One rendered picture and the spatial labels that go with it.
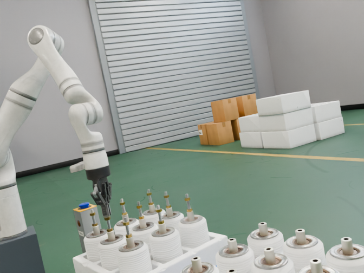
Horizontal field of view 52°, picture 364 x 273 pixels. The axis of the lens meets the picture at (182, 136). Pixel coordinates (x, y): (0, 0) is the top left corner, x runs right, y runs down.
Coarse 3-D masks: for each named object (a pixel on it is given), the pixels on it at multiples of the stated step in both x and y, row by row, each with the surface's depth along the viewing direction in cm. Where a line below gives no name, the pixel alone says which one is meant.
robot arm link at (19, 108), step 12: (12, 96) 121; (0, 108) 123; (12, 108) 121; (24, 108) 123; (0, 120) 121; (12, 120) 121; (24, 120) 125; (0, 132) 121; (12, 132) 122; (0, 144) 121; (0, 156) 121
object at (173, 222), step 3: (180, 213) 133; (180, 216) 131; (183, 216) 132; (162, 219) 130; (165, 219) 130; (168, 219) 129; (171, 219) 129; (174, 219) 129; (177, 219) 129; (180, 219) 130; (165, 222) 129; (168, 222) 128; (171, 222) 128; (174, 222) 129; (177, 222) 129; (165, 225) 129; (168, 225) 128; (171, 225) 128; (174, 225) 129; (177, 225) 129; (174, 228) 129; (177, 228) 129
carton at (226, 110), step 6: (216, 102) 517; (222, 102) 505; (228, 102) 509; (234, 102) 513; (216, 108) 520; (222, 108) 507; (228, 108) 509; (234, 108) 513; (216, 114) 523; (222, 114) 510; (228, 114) 508; (234, 114) 513; (216, 120) 526; (222, 120) 513; (228, 120) 508
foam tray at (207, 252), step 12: (180, 240) 127; (216, 240) 120; (192, 252) 114; (204, 252) 116; (216, 252) 119; (84, 264) 123; (96, 264) 119; (156, 264) 111; (168, 264) 109; (180, 264) 110; (216, 264) 119
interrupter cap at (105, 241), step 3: (117, 237) 120; (120, 237) 119; (102, 240) 119; (105, 240) 118; (108, 240) 119; (114, 240) 117; (117, 240) 116; (102, 243) 116; (105, 243) 115; (108, 243) 115; (111, 243) 115
